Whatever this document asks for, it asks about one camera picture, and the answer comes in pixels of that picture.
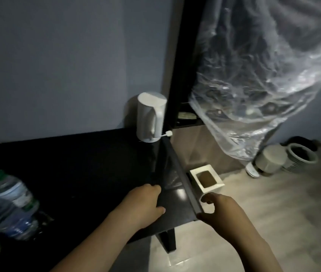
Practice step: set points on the person's left hand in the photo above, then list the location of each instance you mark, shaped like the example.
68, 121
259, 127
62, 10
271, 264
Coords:
137, 206

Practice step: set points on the person's left forearm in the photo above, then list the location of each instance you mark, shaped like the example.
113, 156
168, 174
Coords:
101, 246

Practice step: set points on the white electric kettle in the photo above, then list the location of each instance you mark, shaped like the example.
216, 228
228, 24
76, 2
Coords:
150, 118

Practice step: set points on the green cap water bottle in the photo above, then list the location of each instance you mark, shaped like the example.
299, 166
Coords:
14, 192

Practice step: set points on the person's left thumb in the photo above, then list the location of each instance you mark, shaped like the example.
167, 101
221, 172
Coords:
158, 211

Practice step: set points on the black glossy rectangular tray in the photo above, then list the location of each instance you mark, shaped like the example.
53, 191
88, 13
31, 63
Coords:
174, 181

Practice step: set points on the person's right hand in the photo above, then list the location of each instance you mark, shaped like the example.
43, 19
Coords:
225, 215

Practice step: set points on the white woven basket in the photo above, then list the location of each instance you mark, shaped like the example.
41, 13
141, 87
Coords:
302, 157

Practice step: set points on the person's right forearm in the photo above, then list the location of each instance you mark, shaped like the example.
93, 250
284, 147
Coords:
251, 252

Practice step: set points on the black table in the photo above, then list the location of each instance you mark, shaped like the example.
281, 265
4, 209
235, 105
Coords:
78, 172

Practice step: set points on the person's right thumb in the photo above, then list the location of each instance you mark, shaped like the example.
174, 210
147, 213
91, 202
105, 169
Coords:
204, 217

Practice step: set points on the folded item on shelf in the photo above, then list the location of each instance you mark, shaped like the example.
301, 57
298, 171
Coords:
186, 115

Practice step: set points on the white square waste bin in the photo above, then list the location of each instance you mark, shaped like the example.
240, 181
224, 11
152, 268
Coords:
207, 181

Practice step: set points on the blue cap water bottle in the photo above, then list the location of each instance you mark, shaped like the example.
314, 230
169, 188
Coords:
4, 218

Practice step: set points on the black wardrobe frame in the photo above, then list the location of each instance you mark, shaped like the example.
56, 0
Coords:
183, 53

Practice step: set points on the white round lidded bin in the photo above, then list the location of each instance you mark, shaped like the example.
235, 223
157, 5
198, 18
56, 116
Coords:
272, 160

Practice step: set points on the clear plastic garment cover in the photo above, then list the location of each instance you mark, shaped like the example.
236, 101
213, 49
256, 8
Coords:
251, 90

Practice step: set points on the white striped slipper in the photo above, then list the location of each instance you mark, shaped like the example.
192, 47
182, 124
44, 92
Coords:
252, 170

